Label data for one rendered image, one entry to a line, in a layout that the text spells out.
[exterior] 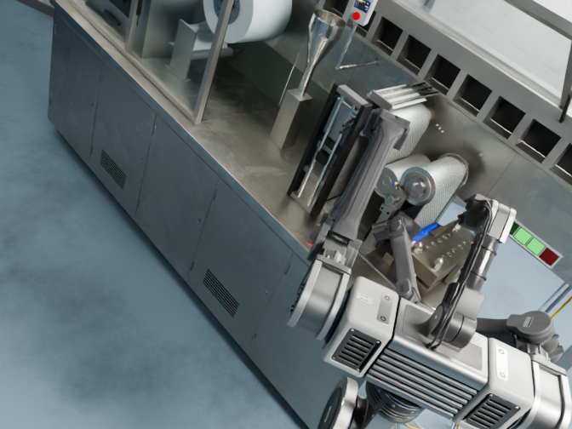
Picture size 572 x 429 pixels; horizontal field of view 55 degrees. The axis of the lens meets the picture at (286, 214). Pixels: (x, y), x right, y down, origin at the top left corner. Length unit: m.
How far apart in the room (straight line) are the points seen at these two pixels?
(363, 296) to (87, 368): 1.77
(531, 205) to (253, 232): 1.11
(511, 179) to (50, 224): 2.31
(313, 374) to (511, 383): 1.36
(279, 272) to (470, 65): 1.11
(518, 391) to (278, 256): 1.33
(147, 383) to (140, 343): 0.21
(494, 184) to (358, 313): 1.34
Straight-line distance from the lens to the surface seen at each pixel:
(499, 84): 2.26
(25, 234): 3.18
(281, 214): 2.22
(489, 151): 2.31
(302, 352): 2.42
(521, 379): 1.21
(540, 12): 1.77
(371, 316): 1.10
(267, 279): 2.39
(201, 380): 2.72
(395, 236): 1.90
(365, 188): 1.33
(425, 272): 2.15
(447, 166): 2.19
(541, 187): 2.26
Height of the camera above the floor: 2.27
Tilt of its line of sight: 38 degrees down
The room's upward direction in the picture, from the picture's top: 24 degrees clockwise
